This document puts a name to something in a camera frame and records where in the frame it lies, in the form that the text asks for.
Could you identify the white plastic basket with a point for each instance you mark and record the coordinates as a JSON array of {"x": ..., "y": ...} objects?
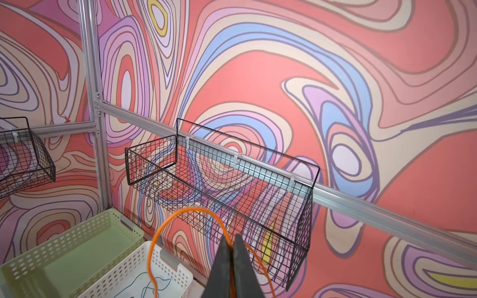
[{"x": 135, "y": 277}]

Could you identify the black wire basket wall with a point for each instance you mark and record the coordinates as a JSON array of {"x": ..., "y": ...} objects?
[
  {"x": 259, "y": 192},
  {"x": 25, "y": 161}
]

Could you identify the black wire basket back wall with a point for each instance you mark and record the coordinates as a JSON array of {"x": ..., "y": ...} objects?
[{"x": 259, "y": 192}]

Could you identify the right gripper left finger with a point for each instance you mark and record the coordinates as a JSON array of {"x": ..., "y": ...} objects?
[{"x": 220, "y": 282}]

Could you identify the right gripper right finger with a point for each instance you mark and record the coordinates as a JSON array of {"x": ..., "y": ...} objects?
[{"x": 245, "y": 280}]

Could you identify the left green plastic basket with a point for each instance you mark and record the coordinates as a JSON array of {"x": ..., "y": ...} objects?
[{"x": 68, "y": 264}]

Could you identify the black wire basket left wall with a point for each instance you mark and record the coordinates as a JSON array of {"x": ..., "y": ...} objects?
[{"x": 25, "y": 161}]

